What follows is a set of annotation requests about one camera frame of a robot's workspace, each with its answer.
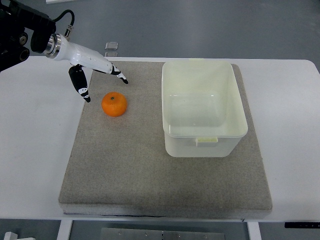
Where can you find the grey metal base plate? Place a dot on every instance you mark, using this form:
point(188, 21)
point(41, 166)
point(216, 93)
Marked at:
point(148, 234)

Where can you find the white table leg right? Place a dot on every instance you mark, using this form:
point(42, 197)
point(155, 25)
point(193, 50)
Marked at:
point(254, 230)

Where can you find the floor metal plate near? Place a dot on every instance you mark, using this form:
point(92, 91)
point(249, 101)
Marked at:
point(111, 54)

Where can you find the orange fruit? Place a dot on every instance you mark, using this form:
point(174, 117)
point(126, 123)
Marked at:
point(114, 104)

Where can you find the grey felt mat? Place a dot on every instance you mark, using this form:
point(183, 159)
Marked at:
point(119, 165)

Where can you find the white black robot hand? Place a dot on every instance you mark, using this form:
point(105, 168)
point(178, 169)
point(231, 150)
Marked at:
point(60, 49)

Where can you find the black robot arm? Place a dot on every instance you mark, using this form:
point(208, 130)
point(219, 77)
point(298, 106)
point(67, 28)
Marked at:
point(24, 29)

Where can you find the white object bottom left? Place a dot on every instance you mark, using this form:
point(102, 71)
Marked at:
point(10, 236)

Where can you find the white table leg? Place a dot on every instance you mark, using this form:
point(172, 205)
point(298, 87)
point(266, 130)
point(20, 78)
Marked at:
point(254, 230)
point(64, 229)

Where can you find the white plastic box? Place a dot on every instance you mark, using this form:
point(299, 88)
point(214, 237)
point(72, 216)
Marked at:
point(202, 110)

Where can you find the white table leg left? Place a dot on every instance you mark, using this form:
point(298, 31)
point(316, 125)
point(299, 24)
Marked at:
point(64, 229)

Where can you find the black table control panel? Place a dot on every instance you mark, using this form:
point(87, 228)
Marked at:
point(302, 225)

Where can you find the white object top edge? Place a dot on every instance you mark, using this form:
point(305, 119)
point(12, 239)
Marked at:
point(57, 1)

